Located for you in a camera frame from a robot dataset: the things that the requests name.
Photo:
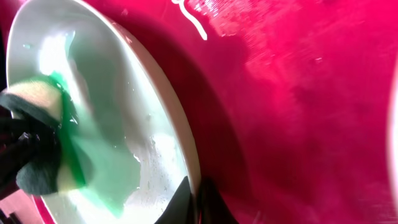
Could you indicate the green yellow scrub sponge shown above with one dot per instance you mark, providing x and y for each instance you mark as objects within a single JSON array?
[{"x": 45, "y": 100}]

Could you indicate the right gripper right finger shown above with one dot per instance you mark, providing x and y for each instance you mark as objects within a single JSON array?
[{"x": 212, "y": 208}]

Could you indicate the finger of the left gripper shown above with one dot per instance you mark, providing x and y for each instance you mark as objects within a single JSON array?
[{"x": 30, "y": 157}]

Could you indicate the red plastic tray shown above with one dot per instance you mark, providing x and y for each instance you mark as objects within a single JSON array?
[{"x": 288, "y": 101}]

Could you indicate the pale blue plate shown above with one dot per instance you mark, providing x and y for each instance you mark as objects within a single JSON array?
[{"x": 135, "y": 143}]

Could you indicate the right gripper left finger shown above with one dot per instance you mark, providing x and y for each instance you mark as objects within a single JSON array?
[{"x": 180, "y": 209}]

